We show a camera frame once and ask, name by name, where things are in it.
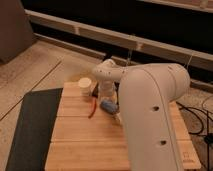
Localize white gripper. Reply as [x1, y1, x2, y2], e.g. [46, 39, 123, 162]
[98, 81, 115, 100]

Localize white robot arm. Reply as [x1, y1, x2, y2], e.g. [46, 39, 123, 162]
[92, 59, 190, 171]

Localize cream cylindrical cup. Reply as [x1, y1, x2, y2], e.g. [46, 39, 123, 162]
[78, 77, 92, 96]

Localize dark grey floor mat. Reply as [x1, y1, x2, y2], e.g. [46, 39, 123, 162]
[5, 88, 62, 171]

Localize brown cabinet corner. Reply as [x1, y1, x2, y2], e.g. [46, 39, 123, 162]
[0, 0, 36, 63]

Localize dark brown handled tool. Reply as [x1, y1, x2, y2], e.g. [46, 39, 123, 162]
[92, 84, 99, 98]

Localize wooden shelf rail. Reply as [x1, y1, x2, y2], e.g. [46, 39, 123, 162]
[26, 10, 213, 71]

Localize black floor cables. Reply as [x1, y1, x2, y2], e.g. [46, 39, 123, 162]
[175, 94, 213, 171]

